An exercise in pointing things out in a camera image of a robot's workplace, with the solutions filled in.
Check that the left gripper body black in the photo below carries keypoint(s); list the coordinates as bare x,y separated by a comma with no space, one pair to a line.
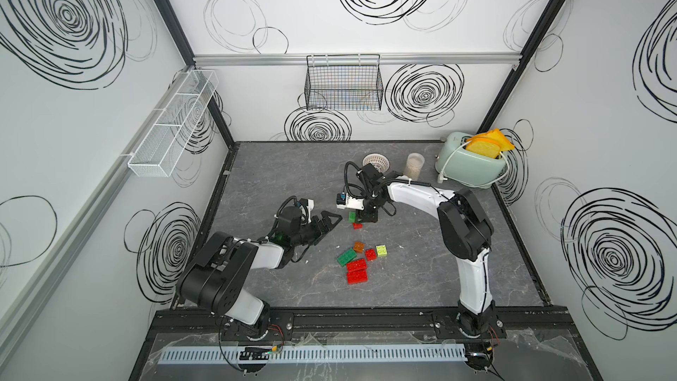
308,233

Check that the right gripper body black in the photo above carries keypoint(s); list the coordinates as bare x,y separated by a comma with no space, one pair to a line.
368,213

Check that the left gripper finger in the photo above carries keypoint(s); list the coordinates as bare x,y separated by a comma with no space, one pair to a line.
328,220
312,235

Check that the lime yellow lego brick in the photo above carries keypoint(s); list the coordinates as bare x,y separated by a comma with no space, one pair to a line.
381,251

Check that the red long lego brick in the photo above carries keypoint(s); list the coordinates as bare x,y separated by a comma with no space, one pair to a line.
357,265

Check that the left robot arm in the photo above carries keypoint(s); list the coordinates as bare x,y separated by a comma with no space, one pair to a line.
214,279

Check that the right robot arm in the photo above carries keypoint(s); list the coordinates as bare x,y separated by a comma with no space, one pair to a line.
465,227

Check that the red large lego brick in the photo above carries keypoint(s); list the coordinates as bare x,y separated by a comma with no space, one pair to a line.
357,277

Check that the small red brick centre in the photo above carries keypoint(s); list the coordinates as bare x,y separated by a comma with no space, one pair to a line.
370,255

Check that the white perforated bowl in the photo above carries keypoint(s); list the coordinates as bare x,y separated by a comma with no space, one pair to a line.
378,161

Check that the translucent plastic cup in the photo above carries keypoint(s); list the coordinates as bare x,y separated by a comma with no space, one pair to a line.
413,166

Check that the mint green toaster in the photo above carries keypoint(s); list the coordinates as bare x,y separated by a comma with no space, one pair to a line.
475,171

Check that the yellow toast slice front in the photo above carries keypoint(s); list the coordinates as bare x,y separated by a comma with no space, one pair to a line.
486,147

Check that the yellow toast slice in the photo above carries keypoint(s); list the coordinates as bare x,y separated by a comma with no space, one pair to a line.
498,137
486,147

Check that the yellow toast slice back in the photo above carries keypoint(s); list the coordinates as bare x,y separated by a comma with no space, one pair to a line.
498,137

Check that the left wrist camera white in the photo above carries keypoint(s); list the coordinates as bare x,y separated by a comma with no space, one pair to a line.
306,206

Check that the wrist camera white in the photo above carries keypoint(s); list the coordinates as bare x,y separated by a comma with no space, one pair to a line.
346,201
306,206

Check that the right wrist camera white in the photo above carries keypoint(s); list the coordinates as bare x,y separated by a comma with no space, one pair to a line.
346,201

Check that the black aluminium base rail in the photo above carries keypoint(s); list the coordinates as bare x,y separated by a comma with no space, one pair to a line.
445,323

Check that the black wire basket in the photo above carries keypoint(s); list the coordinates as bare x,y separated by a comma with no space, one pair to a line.
344,82

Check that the grey slotted cable duct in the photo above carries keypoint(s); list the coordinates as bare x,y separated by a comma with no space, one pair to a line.
384,353

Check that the white wire shelf basket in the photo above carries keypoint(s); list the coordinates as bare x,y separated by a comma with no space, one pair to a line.
164,143

